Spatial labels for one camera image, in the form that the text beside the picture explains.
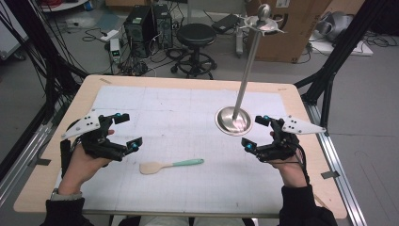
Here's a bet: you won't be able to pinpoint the black round stool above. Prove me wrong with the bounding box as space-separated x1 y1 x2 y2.
170 23 218 80

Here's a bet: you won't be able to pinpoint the black strap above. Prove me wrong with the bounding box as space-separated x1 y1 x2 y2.
59 138 72 179

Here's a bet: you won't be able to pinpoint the white round table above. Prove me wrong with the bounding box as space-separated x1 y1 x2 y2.
39 0 89 13

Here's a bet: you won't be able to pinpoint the slim black computer tower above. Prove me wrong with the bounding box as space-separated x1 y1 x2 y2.
152 3 174 50

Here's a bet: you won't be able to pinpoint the black flat device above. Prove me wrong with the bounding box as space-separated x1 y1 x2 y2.
211 12 241 35

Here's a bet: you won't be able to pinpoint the white floor board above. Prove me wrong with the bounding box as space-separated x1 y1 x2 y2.
308 32 375 57

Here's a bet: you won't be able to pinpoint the person's right hand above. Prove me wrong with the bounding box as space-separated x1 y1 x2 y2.
268 131 311 190

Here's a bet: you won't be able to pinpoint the white device with green display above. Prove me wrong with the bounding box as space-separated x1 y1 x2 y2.
108 38 123 64

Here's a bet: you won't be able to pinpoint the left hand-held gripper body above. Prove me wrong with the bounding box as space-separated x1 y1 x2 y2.
61 109 128 163

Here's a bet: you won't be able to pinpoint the grey tape piece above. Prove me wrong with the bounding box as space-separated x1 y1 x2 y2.
29 157 52 168
320 169 341 180

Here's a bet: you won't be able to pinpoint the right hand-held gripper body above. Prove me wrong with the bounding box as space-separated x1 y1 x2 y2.
255 114 327 164

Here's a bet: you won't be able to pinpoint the large cardboard box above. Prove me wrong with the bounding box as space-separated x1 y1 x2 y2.
246 0 334 64

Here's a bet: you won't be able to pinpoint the person's left hand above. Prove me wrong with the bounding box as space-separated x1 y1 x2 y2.
57 128 116 196

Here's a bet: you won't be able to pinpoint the large black computer tower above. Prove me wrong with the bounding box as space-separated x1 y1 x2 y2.
123 5 158 59

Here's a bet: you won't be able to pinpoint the tall steel utensil stand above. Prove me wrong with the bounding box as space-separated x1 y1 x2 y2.
214 3 285 137

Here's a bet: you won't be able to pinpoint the wooden spatula with teal handle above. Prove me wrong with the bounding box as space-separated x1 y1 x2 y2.
138 158 205 176

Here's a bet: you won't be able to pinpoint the aluminium rail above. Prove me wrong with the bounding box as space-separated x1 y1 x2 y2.
302 101 369 226
0 103 65 206

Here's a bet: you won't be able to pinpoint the white power strip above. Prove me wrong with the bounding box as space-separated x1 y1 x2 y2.
99 28 120 42

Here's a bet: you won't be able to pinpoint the white grid mat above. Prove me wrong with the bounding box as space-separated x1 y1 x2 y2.
55 85 304 218

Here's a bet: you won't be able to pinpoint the grey bag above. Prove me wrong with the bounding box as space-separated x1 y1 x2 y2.
314 10 355 42

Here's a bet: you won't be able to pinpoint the black frame with cables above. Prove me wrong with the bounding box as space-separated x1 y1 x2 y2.
0 0 90 126

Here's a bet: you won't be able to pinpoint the black floor cables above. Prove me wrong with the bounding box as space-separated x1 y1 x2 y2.
82 26 189 77

